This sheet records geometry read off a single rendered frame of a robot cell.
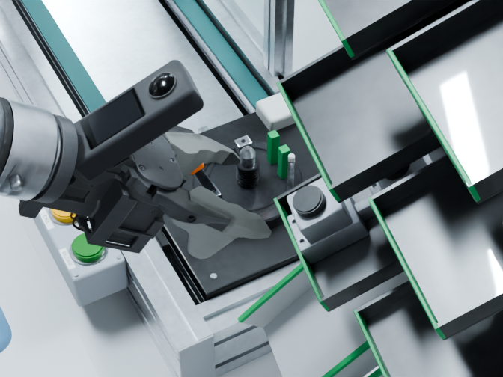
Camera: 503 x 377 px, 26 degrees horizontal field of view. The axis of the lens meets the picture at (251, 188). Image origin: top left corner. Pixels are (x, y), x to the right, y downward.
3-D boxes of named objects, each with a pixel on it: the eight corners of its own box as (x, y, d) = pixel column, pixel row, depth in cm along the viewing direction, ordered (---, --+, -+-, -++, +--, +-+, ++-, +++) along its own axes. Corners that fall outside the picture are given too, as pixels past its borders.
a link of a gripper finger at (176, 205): (220, 211, 95) (133, 166, 92) (231, 197, 94) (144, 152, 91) (219, 245, 91) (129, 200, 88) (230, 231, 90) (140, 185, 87)
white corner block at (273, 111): (270, 143, 148) (270, 122, 145) (254, 121, 150) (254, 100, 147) (300, 131, 149) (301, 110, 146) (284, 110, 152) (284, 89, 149)
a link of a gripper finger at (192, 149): (194, 172, 105) (127, 178, 98) (227, 129, 102) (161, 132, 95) (212, 196, 104) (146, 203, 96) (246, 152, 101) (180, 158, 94)
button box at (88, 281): (78, 309, 136) (72, 280, 132) (19, 195, 148) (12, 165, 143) (130, 287, 138) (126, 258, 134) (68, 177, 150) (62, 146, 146)
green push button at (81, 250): (80, 271, 134) (78, 262, 132) (68, 248, 136) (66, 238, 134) (110, 259, 135) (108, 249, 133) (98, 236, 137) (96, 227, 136)
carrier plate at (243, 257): (206, 304, 131) (206, 294, 129) (125, 171, 144) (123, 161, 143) (376, 230, 138) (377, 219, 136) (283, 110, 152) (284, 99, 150)
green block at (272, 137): (271, 165, 140) (271, 138, 136) (266, 158, 140) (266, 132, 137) (278, 161, 140) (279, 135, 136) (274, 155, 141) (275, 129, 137)
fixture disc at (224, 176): (224, 249, 134) (224, 239, 132) (174, 173, 142) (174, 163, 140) (322, 207, 138) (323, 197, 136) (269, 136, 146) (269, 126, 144)
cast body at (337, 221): (311, 265, 105) (283, 233, 99) (296, 230, 107) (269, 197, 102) (389, 225, 103) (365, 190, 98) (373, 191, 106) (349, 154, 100)
